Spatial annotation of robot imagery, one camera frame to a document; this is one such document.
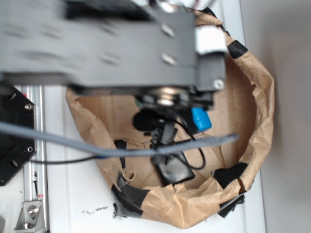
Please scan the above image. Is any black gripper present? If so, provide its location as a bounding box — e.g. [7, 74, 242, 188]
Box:
[133, 87, 214, 146]

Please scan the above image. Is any green dimpled ball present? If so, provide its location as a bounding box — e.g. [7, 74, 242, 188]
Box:
[135, 98, 143, 109]

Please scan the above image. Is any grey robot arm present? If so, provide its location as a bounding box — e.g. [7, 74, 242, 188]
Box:
[0, 0, 227, 134]

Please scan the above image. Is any blue plastic bottle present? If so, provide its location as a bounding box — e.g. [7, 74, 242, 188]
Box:
[191, 107, 212, 132]

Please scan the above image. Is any black square pouch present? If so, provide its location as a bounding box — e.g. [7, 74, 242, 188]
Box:
[151, 152, 195, 186]

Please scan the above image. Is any grey sleeved cable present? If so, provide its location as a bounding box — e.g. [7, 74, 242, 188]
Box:
[0, 121, 240, 157]

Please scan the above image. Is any thin black cable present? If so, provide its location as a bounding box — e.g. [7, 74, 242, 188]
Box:
[31, 118, 206, 170]

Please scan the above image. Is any aluminium extrusion rail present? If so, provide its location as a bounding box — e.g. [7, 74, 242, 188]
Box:
[21, 85, 50, 233]

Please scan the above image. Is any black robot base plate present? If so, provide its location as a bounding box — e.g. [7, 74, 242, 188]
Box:
[0, 85, 36, 186]

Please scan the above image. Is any metal corner bracket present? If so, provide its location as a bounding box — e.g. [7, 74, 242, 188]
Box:
[14, 200, 46, 233]

